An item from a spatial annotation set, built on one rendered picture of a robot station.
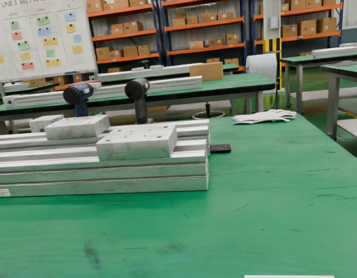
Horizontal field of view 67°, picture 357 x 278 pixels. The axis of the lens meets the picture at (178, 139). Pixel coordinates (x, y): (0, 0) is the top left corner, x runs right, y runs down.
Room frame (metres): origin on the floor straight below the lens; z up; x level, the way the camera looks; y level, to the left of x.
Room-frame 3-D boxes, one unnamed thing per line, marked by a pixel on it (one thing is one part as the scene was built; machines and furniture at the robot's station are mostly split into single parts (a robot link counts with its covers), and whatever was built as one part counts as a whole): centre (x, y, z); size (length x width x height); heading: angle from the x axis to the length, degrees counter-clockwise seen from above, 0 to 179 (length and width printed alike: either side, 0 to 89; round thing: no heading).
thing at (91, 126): (0.82, 0.30, 0.87); 0.16 x 0.11 x 0.07; 80
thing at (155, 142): (0.59, 0.09, 0.87); 0.16 x 0.11 x 0.07; 80
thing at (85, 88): (1.05, 0.34, 0.89); 0.20 x 0.08 x 0.22; 172
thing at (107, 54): (10.78, 1.58, 1.58); 2.83 x 0.98 x 3.15; 81
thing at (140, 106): (0.98, 0.11, 0.89); 0.20 x 0.08 x 0.22; 172
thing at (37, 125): (1.10, 0.53, 0.83); 0.11 x 0.10 x 0.10; 166
